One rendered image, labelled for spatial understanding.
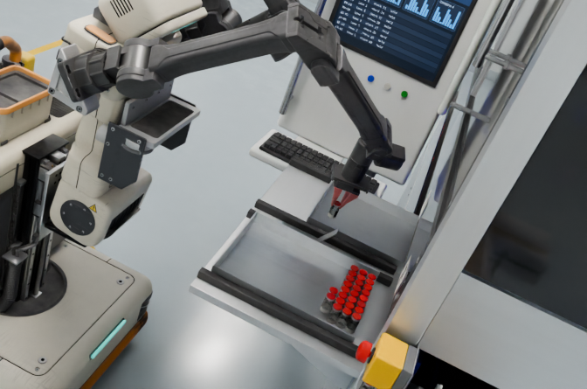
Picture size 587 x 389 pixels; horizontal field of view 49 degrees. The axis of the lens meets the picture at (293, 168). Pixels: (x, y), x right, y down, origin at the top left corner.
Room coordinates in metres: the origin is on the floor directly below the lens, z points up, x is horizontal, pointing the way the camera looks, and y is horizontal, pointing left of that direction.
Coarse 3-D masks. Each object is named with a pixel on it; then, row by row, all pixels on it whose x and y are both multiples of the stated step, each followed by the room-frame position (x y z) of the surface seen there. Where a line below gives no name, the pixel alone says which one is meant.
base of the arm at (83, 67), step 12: (72, 60) 1.17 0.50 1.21; (84, 60) 1.17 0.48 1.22; (96, 60) 1.17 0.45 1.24; (60, 72) 1.14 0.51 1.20; (72, 72) 1.16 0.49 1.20; (84, 72) 1.16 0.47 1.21; (96, 72) 1.16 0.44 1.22; (72, 84) 1.14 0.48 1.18; (84, 84) 1.16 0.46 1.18; (96, 84) 1.17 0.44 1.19; (108, 84) 1.17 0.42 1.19; (72, 96) 1.14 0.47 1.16; (84, 96) 1.16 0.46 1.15
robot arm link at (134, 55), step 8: (112, 48) 1.20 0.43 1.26; (120, 48) 1.19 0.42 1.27; (128, 48) 1.20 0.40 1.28; (136, 48) 1.19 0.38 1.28; (144, 48) 1.20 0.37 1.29; (112, 56) 1.18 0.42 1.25; (120, 56) 1.18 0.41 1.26; (128, 56) 1.18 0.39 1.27; (136, 56) 1.18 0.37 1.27; (144, 56) 1.19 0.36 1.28; (112, 64) 1.16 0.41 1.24; (120, 64) 1.18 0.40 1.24; (128, 64) 1.16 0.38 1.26; (136, 64) 1.16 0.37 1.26; (144, 64) 1.17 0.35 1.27; (112, 72) 1.16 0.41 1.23
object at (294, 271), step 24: (264, 216) 1.34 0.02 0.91; (240, 240) 1.26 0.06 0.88; (264, 240) 1.29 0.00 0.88; (288, 240) 1.33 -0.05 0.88; (312, 240) 1.32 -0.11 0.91; (216, 264) 1.10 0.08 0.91; (240, 264) 1.17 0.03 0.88; (264, 264) 1.20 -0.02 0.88; (288, 264) 1.24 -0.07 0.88; (312, 264) 1.27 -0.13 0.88; (336, 264) 1.31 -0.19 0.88; (360, 264) 1.30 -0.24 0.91; (264, 288) 1.12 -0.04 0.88; (288, 288) 1.15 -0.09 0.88; (312, 288) 1.18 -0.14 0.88; (312, 312) 1.11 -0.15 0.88
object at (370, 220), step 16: (368, 192) 1.65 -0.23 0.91; (320, 208) 1.53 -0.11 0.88; (352, 208) 1.59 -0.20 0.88; (368, 208) 1.62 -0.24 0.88; (384, 208) 1.64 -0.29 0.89; (400, 208) 1.64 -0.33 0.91; (320, 224) 1.41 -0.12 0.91; (336, 224) 1.48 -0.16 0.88; (352, 224) 1.51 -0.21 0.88; (368, 224) 1.54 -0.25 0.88; (384, 224) 1.57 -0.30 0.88; (400, 224) 1.61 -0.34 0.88; (416, 224) 1.63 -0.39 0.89; (352, 240) 1.40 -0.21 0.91; (368, 240) 1.46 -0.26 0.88; (384, 240) 1.49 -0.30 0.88; (400, 240) 1.52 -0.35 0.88; (384, 256) 1.38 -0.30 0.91; (400, 256) 1.45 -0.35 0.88; (400, 272) 1.37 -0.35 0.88
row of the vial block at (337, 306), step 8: (352, 272) 1.24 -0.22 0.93; (344, 280) 1.22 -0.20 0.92; (352, 280) 1.21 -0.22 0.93; (344, 288) 1.17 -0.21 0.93; (336, 296) 1.15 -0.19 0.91; (344, 296) 1.14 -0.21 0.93; (336, 304) 1.11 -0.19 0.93; (336, 312) 1.10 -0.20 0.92; (328, 320) 1.09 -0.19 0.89; (336, 320) 1.10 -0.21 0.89
